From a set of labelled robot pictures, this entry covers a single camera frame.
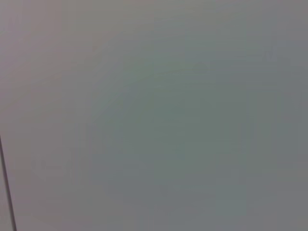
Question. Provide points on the dark wall panel seam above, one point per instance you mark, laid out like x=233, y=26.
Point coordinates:
x=7, y=183

